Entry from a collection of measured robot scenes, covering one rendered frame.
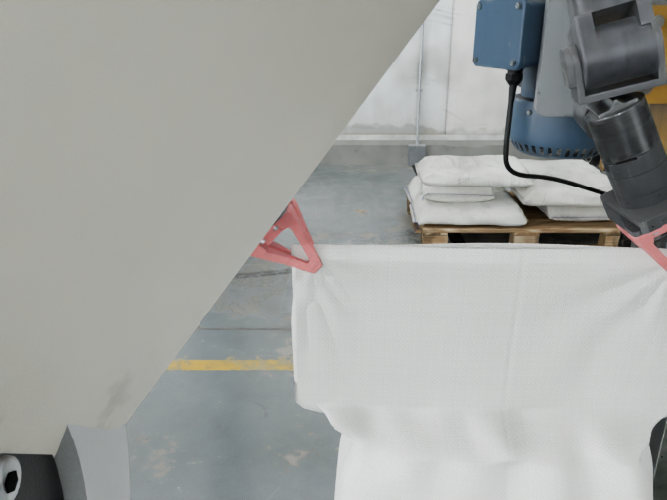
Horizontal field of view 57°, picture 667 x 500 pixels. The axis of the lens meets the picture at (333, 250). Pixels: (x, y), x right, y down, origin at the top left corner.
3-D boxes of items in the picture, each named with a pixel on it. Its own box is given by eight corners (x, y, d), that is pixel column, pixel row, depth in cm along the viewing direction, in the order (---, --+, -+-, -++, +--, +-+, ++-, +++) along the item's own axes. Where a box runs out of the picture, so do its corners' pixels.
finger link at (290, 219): (340, 233, 70) (280, 178, 68) (339, 255, 64) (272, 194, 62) (300, 272, 72) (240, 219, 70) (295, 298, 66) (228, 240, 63)
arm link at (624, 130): (588, 116, 59) (649, 88, 57) (573, 101, 65) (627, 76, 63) (612, 178, 61) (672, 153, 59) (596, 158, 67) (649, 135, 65)
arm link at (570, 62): (564, 50, 58) (662, 24, 56) (544, 37, 68) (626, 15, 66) (580, 169, 62) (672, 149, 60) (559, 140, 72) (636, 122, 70)
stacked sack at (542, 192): (521, 210, 348) (524, 186, 343) (505, 191, 388) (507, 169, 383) (640, 212, 345) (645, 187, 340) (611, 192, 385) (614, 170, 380)
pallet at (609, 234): (421, 252, 356) (422, 228, 351) (406, 210, 433) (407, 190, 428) (628, 252, 356) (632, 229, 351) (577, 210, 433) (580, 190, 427)
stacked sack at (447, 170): (418, 189, 345) (419, 165, 340) (413, 172, 384) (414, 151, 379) (537, 191, 341) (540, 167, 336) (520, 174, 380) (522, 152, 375)
